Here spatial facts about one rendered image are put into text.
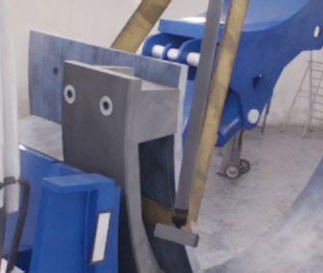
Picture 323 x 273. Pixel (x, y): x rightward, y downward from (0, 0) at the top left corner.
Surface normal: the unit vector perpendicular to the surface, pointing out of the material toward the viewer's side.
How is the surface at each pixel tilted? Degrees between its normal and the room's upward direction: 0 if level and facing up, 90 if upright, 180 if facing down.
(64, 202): 90
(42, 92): 101
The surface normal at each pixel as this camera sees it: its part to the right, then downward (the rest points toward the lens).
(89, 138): -0.72, 0.19
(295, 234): -0.29, -0.79
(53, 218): 0.70, 0.23
